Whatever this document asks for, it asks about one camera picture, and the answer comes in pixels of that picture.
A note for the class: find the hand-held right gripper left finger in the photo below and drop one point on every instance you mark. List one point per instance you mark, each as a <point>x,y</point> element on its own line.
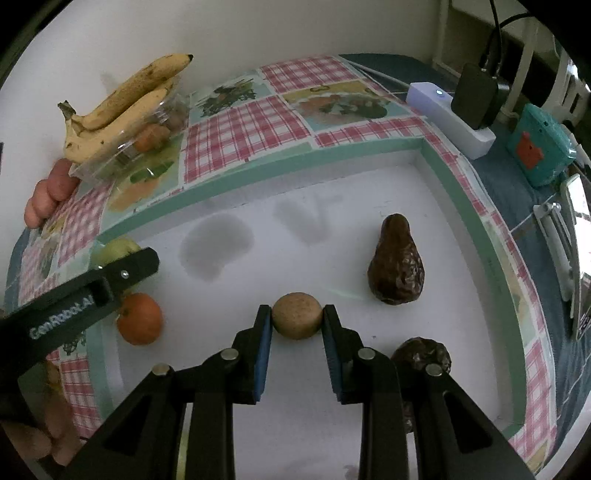
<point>262,355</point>

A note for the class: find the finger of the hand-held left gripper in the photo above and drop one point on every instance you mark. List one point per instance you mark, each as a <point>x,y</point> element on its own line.
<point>134,267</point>

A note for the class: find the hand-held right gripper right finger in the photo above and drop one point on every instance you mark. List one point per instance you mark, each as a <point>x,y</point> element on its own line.
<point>333,360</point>

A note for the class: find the green apple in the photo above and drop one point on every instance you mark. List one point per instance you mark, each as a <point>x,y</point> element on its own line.
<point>115,249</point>

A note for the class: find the brown kiwi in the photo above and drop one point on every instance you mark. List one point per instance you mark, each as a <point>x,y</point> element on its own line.
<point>295,316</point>

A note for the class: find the orange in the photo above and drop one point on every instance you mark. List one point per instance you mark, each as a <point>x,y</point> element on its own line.
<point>138,325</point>

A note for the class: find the wrinkled elongated dark avocado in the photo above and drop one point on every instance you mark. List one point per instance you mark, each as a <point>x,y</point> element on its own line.
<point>418,353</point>

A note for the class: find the pear-shaped dark avocado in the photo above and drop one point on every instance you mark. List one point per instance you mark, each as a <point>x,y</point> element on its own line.
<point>396,263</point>

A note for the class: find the white tray with teal rim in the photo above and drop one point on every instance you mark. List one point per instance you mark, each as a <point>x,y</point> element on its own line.
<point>323,221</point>

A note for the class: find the person's left hand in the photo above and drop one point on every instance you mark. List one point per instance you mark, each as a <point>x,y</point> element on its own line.
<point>64,429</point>

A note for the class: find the clear plastic container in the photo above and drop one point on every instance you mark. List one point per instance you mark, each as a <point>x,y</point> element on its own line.
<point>106,164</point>

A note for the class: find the small tangerine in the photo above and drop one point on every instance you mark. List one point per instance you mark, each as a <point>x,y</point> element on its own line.
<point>150,136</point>

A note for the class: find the short spotted yellow banana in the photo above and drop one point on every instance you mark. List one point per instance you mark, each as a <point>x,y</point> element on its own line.
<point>115,124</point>

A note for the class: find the long spotted yellow banana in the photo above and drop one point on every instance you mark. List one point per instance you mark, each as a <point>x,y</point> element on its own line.
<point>134,85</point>

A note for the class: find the white phone stand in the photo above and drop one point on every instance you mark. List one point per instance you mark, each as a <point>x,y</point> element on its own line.
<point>551,240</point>

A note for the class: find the white power strip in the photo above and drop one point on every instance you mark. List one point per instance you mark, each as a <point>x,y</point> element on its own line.
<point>443,120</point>

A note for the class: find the smartphone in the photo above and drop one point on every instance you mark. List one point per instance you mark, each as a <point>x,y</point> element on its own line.
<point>579,258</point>

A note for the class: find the teal device with red label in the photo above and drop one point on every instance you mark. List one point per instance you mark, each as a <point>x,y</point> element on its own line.
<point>540,147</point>

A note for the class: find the black charger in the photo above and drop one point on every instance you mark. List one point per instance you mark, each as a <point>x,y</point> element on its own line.
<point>478,94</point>

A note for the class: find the white plastic chair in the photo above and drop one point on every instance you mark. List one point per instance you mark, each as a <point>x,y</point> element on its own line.
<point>570,83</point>

